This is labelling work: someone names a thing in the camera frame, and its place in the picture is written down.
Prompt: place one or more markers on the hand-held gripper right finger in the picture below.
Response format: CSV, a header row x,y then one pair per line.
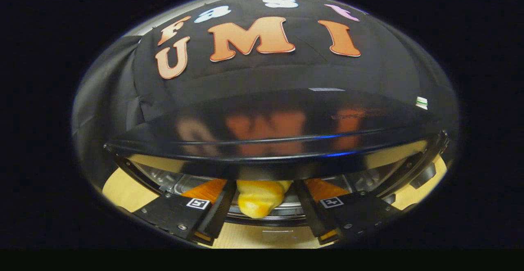
x,y
308,213

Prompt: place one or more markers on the black toaster oven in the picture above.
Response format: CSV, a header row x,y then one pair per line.
x,y
262,140

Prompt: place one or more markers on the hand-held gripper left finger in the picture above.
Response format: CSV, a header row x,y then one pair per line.
x,y
221,211

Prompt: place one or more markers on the white plastic bottle green label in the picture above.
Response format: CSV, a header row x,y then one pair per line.
x,y
421,103

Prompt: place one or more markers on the golden bread roll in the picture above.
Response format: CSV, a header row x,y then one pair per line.
x,y
260,199

